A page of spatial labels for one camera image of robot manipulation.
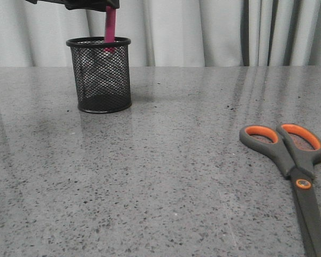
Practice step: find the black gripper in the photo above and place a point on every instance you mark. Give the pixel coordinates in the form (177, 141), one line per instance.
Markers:
(95, 5)

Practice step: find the pink pen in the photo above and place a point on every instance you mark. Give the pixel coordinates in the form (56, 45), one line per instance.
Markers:
(110, 25)

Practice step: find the grey and orange scissors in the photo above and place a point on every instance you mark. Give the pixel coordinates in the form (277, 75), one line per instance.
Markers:
(295, 150)

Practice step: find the black mesh pen bin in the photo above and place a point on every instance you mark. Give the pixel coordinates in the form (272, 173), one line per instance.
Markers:
(101, 74)

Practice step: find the white pleated curtain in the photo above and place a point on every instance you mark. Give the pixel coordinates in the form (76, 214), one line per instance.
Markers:
(169, 33)

